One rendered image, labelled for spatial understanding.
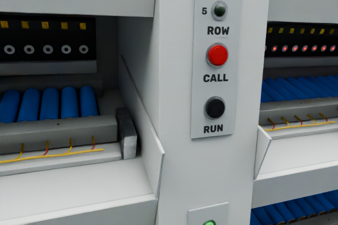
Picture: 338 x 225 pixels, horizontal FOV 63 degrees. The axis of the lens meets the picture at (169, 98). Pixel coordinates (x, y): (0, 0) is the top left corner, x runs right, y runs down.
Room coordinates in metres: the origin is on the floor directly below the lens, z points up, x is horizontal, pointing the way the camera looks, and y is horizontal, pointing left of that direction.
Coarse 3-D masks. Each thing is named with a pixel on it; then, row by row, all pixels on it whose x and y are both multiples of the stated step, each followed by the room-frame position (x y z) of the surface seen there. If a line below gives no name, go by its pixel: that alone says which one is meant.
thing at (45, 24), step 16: (0, 16) 0.31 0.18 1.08; (16, 16) 0.32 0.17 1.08; (32, 16) 0.32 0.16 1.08; (0, 32) 0.32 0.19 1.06; (16, 32) 0.32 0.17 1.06; (32, 32) 0.33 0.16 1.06; (48, 32) 0.33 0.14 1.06; (64, 32) 0.34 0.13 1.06; (80, 32) 0.34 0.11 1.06; (0, 48) 0.32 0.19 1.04; (16, 48) 0.33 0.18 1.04
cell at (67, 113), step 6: (66, 90) 0.32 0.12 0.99; (72, 90) 0.32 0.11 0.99; (66, 96) 0.30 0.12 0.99; (72, 96) 0.31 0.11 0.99; (66, 102) 0.29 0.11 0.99; (72, 102) 0.30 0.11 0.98; (66, 108) 0.28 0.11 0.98; (72, 108) 0.28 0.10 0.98; (66, 114) 0.27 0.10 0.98; (72, 114) 0.27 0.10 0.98; (78, 114) 0.29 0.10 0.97
